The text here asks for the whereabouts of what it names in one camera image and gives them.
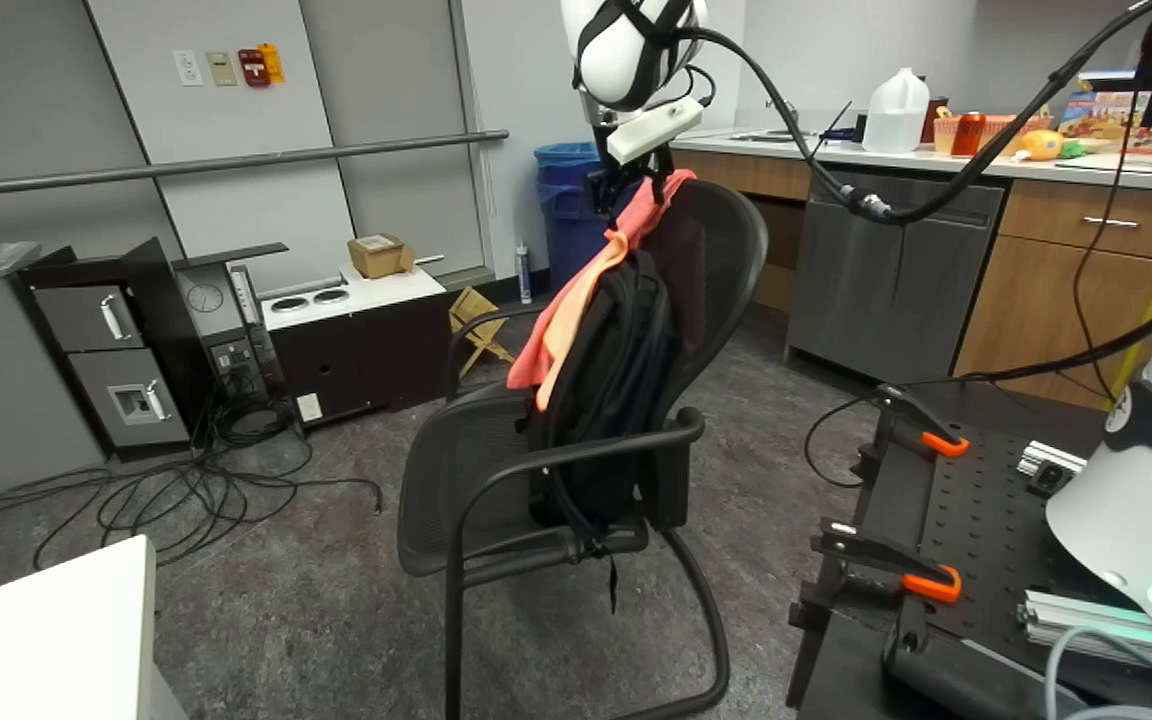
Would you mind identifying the peach printed shirt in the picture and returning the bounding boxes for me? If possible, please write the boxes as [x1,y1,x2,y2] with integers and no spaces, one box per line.
[508,167,697,402]

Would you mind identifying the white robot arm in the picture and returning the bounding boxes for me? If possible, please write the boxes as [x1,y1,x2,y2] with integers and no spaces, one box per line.
[561,0,1152,618]

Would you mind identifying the black mesh office chair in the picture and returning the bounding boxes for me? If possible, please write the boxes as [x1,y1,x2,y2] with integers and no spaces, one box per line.
[398,180,770,720]

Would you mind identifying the black backpack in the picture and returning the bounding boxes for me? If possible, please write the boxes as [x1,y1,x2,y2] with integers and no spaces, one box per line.
[530,253,673,556]

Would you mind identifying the wooden folding rack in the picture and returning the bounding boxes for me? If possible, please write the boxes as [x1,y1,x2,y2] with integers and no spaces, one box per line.
[447,289,512,373]

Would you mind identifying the blue recycling bin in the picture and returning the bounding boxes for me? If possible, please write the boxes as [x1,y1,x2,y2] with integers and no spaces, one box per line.
[536,143,604,282]

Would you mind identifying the cardboard box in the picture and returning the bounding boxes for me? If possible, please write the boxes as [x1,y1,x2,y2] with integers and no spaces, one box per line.
[350,235,412,278]

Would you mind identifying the stainless steel dishwasher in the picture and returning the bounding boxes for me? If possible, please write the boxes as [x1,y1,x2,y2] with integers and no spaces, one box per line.
[790,180,1008,383]

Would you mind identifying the translucent plastic jug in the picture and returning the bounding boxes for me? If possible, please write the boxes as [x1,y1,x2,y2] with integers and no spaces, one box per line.
[865,69,930,152]

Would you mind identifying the red fire alarm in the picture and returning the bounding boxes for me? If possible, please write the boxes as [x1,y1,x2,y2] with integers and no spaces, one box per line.
[235,44,284,88]

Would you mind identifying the black drawer cabinet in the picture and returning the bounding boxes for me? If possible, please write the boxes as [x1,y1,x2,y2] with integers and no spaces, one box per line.
[25,239,207,457]

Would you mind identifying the wooden kitchen cabinet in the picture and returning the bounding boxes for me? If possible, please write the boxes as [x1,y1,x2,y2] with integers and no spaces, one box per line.
[673,147,1152,417]

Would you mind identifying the white table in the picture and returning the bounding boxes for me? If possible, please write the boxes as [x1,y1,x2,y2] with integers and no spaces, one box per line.
[0,536,190,720]

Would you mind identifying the grey wall rail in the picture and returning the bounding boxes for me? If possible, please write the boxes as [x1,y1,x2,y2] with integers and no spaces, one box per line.
[0,126,508,194]

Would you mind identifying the orange handled clamp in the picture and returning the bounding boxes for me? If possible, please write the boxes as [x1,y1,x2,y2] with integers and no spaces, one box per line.
[853,383,973,482]
[811,520,963,603]

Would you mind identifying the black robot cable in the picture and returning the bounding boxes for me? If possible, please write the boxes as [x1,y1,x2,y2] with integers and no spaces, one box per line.
[679,0,1152,392]

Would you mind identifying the black floor cables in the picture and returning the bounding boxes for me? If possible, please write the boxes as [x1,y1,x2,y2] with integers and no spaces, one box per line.
[0,411,390,572]

